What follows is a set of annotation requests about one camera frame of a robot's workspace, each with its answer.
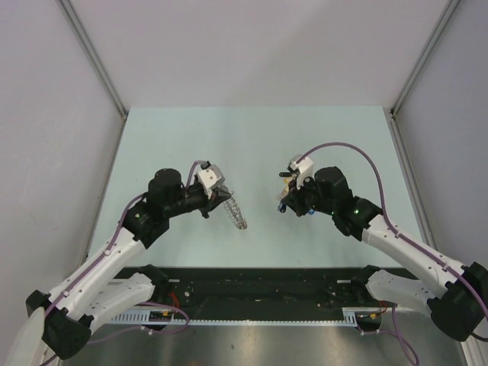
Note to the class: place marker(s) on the round metal keyring disc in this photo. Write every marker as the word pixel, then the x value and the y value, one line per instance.
pixel 234 212

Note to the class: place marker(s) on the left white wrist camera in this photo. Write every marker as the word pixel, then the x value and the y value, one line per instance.
pixel 210 177

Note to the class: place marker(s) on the aluminium frame post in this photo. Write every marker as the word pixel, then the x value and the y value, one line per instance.
pixel 428 49
pixel 85 42

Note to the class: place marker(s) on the left aluminium frame post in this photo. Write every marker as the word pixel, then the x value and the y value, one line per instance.
pixel 85 42

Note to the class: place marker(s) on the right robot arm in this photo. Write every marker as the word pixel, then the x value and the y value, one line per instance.
pixel 451 294

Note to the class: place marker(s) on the yellow tag key lower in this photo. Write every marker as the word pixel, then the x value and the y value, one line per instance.
pixel 287 191

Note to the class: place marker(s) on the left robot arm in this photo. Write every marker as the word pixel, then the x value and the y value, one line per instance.
pixel 77 307

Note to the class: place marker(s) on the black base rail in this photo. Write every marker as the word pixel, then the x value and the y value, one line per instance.
pixel 268 294

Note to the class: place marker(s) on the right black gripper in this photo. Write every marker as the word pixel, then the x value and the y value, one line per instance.
pixel 293 198

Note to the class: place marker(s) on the right aluminium frame post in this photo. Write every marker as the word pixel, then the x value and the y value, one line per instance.
pixel 428 49

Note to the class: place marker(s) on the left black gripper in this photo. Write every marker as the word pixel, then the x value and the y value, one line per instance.
pixel 217 197

